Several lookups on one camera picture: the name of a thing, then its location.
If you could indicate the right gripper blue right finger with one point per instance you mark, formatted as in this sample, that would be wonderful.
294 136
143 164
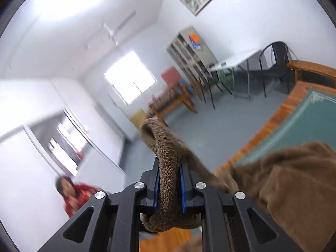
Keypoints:
190 197

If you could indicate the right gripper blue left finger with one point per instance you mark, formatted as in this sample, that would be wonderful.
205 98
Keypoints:
151 178

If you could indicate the brown fleece garment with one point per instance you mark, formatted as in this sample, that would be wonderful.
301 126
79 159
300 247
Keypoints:
294 185

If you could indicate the person in red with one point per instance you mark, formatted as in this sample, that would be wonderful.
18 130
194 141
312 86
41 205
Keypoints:
74 195

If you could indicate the red chair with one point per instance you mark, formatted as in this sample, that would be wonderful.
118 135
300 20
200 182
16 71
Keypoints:
173 79

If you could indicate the glass top side table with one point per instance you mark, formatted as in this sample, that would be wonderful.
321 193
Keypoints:
234 63

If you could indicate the beige shelf cabinet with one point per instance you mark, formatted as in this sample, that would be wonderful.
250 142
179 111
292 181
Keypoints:
192 55

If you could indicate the green table mat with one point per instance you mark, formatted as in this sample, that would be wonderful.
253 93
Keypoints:
313 120

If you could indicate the black metal chair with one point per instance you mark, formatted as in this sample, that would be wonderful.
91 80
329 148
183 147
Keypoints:
279 70

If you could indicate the wooden bench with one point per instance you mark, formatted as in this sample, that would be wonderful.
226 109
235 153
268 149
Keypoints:
299 65

